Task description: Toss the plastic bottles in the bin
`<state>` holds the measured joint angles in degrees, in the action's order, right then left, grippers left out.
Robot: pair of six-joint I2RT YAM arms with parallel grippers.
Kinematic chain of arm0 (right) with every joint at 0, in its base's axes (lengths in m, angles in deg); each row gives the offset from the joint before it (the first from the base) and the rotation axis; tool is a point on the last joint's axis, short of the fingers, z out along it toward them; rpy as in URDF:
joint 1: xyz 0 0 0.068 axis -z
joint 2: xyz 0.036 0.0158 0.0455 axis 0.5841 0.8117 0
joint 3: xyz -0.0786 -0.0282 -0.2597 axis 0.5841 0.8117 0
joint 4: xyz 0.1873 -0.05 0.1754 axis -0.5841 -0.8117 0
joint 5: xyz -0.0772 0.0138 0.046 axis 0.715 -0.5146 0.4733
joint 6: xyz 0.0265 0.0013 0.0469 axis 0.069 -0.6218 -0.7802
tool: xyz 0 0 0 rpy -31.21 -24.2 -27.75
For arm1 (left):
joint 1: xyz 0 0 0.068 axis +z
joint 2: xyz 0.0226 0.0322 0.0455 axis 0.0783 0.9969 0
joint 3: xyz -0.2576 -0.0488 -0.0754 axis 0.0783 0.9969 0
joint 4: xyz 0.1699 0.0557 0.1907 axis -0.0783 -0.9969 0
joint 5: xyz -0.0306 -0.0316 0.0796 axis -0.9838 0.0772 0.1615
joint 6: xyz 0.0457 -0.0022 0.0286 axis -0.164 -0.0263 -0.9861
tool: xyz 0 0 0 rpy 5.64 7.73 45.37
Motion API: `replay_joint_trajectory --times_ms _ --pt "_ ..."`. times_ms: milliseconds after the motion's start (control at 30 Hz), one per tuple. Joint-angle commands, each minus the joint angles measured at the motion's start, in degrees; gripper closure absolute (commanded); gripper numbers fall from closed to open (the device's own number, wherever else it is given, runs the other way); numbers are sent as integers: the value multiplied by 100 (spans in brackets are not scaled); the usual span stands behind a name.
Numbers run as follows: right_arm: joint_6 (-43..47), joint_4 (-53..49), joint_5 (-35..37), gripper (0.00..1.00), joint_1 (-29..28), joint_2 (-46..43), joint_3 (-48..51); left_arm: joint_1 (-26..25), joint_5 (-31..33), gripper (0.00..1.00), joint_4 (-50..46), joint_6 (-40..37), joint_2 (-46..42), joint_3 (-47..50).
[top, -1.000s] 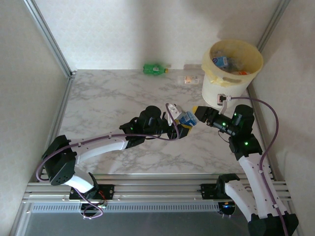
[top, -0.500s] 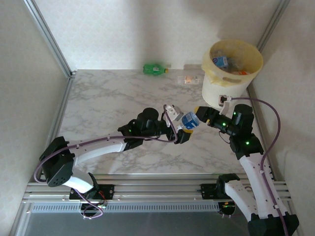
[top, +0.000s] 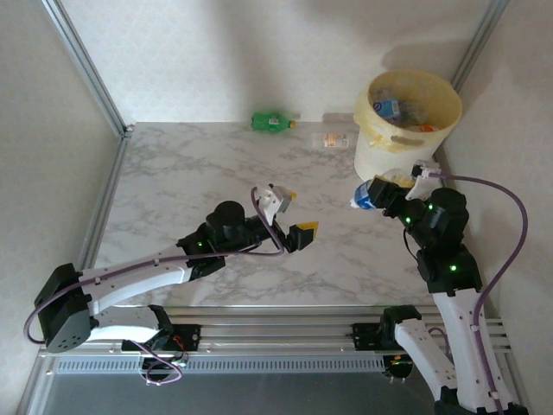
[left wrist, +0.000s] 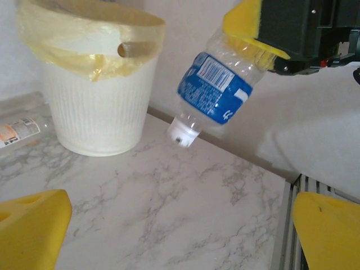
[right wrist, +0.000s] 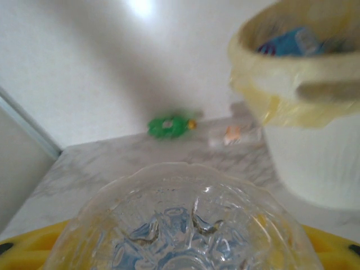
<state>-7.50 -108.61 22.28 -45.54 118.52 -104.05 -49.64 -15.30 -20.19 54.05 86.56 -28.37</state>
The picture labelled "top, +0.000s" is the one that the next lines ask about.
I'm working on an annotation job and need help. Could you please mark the aluminium frame post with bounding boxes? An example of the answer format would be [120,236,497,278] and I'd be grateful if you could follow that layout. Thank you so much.
[41,0,134,138]
[451,0,512,87]

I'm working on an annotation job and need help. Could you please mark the green plastic bottle yellow cap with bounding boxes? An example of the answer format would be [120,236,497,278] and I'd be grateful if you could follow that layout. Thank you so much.
[251,111,298,133]

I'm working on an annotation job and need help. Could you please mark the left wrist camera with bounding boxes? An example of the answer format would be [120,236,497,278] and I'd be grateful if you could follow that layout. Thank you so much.
[252,183,296,227]

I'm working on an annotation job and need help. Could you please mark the clear bottle tan label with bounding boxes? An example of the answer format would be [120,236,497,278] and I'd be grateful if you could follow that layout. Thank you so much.
[312,131,351,150]

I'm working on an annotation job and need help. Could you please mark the grey slotted cable duct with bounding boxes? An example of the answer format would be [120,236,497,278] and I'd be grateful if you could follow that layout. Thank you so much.
[54,354,388,375]

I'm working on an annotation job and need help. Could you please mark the aluminium frame rail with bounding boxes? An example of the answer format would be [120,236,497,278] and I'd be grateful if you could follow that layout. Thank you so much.
[76,129,133,303]

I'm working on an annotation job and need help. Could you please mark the blue label bottle white cap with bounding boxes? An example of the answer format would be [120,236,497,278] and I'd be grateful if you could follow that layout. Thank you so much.
[348,171,407,212]

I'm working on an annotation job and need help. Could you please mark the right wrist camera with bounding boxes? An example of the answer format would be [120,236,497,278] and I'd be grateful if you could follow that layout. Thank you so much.
[405,159,442,201]

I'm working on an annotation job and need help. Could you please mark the yellow bin liner bag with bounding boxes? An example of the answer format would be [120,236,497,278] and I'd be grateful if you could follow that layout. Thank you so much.
[353,68,464,150]

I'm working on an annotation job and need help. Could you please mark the black controller board with LED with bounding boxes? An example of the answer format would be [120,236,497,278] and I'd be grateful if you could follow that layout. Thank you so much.
[140,354,189,374]
[383,353,415,381]

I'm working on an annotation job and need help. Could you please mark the large clear bottle cyan label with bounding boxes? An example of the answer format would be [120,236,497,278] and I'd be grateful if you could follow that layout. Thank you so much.
[372,98,404,120]

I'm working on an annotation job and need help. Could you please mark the cream plastic bin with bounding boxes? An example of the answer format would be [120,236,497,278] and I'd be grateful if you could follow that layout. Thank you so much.
[353,68,464,182]

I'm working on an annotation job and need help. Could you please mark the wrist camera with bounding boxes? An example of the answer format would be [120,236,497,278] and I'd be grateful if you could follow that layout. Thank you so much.
[252,183,296,227]
[405,159,442,201]

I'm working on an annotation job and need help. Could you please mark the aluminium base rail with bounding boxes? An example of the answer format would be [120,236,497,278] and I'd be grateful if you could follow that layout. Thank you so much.
[38,304,513,360]

